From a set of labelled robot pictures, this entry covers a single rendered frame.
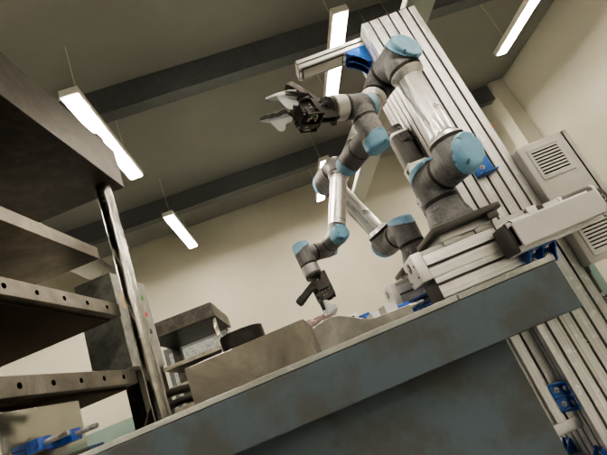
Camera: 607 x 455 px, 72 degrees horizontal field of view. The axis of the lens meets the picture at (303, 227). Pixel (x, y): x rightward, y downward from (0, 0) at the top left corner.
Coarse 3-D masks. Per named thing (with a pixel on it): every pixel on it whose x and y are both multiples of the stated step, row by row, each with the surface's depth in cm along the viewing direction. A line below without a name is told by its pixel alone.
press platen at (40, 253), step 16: (0, 208) 118; (0, 224) 118; (16, 224) 122; (32, 224) 130; (0, 240) 126; (16, 240) 129; (32, 240) 132; (48, 240) 136; (64, 240) 144; (0, 256) 134; (16, 256) 138; (32, 256) 141; (48, 256) 146; (64, 256) 150; (80, 256) 155; (96, 256) 160; (0, 272) 143; (16, 272) 147; (32, 272) 151; (48, 272) 156; (64, 272) 161
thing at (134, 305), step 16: (112, 192) 175; (112, 208) 170; (112, 224) 167; (112, 240) 164; (128, 256) 164; (128, 272) 161; (128, 288) 158; (128, 304) 156; (144, 320) 155; (144, 336) 152; (144, 352) 150; (144, 368) 148; (160, 384) 147; (160, 400) 145; (160, 416) 143
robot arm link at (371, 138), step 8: (368, 112) 119; (360, 120) 119; (368, 120) 118; (376, 120) 119; (360, 128) 119; (368, 128) 118; (376, 128) 117; (384, 128) 119; (360, 136) 120; (368, 136) 118; (376, 136) 117; (384, 136) 117; (352, 144) 124; (360, 144) 121; (368, 144) 118; (376, 144) 117; (384, 144) 118; (352, 152) 125; (360, 152) 123; (368, 152) 120; (376, 152) 120
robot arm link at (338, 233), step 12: (336, 156) 192; (324, 168) 192; (336, 168) 184; (336, 180) 182; (336, 192) 179; (336, 204) 176; (336, 216) 173; (336, 228) 167; (324, 240) 173; (336, 240) 167
